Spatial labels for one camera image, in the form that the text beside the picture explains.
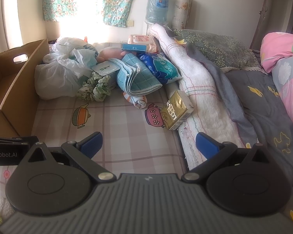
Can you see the rolled floral mat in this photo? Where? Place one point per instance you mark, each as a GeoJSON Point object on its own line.
{"type": "Point", "coordinates": [181, 14]}

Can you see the white tied plastic bag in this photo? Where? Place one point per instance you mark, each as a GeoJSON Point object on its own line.
{"type": "Point", "coordinates": [65, 68]}

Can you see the blue water jug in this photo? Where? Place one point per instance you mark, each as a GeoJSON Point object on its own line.
{"type": "Point", "coordinates": [157, 11]}

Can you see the white water dispenser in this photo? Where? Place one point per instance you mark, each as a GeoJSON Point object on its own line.
{"type": "Point", "coordinates": [147, 28]}

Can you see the white yogurt cup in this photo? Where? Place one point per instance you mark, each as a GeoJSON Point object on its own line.
{"type": "Point", "coordinates": [105, 68]}

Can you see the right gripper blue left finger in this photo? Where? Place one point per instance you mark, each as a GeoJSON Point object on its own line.
{"type": "Point", "coordinates": [91, 145]}

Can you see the floral teal curtain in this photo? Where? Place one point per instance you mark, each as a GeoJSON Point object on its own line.
{"type": "Point", "coordinates": [117, 0]}

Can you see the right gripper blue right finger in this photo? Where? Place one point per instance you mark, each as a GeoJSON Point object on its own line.
{"type": "Point", "coordinates": [207, 146]}

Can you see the orange striped knotted cloth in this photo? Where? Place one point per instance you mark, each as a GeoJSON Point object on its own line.
{"type": "Point", "coordinates": [138, 102]}

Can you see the blue wet wipes pack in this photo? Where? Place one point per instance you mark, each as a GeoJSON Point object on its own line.
{"type": "Point", "coordinates": [160, 67]}

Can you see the pink floral pillow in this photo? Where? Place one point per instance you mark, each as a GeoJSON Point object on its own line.
{"type": "Point", "coordinates": [277, 58]}

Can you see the white plaid blanket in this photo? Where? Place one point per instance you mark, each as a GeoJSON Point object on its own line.
{"type": "Point", "coordinates": [210, 115]}

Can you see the pink plush pig doll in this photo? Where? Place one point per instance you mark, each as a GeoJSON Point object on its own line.
{"type": "Point", "coordinates": [110, 52]}

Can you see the pink wet wipes pack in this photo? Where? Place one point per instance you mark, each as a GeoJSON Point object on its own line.
{"type": "Point", "coordinates": [146, 40]}

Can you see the blue mask box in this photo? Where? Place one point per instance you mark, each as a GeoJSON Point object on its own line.
{"type": "Point", "coordinates": [134, 47]}

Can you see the plaid cartoon bed sheet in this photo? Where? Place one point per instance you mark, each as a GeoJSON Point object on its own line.
{"type": "Point", "coordinates": [134, 140]}

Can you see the grey quilt with ducks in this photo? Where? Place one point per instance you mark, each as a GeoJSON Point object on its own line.
{"type": "Point", "coordinates": [255, 107]}

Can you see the green leaf pattern pillow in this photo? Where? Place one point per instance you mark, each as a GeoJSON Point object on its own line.
{"type": "Point", "coordinates": [226, 52]}

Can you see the gold tissue box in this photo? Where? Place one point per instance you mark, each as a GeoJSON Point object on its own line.
{"type": "Point", "coordinates": [177, 110]}

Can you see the brown cardboard box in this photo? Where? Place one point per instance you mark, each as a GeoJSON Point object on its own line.
{"type": "Point", "coordinates": [18, 97]}

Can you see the blue checkered towel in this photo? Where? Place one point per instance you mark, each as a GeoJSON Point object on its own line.
{"type": "Point", "coordinates": [134, 78]}

